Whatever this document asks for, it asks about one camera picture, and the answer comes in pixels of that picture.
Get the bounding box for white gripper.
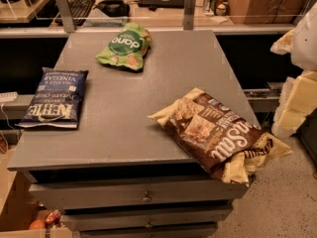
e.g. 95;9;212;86
270;2;317;138

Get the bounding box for brown chip bag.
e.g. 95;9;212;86
150;88;292;183

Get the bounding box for green rice chip bag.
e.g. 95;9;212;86
95;23;152;71

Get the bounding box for blue kettle chip bag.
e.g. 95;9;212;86
19;69;88;129

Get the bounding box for grey side shelf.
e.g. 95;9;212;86
244;82;283;113

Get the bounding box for brown cardboard box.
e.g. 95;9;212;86
229;0;307;24

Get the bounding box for cans and jar cluster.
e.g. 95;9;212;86
203;0;229;16

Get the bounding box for black laptop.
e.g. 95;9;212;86
138;0;184;9

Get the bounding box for grey drawer cabinet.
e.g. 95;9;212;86
8;31;255;238

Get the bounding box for black headphones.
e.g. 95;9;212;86
96;0;130;17

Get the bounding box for black keyboard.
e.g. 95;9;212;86
68;0;96;26

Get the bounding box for red snack wrapper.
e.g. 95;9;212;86
45;209;61;225

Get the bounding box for orange fruit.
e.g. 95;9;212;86
29;219;46;230

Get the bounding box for white power strip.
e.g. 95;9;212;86
0;92;18;103

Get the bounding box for right metal bracket post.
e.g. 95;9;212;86
183;0;196;30

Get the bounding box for metal bracket post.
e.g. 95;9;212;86
183;0;196;30
55;0;76;33

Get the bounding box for left metal bracket post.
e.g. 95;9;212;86
55;0;76;33

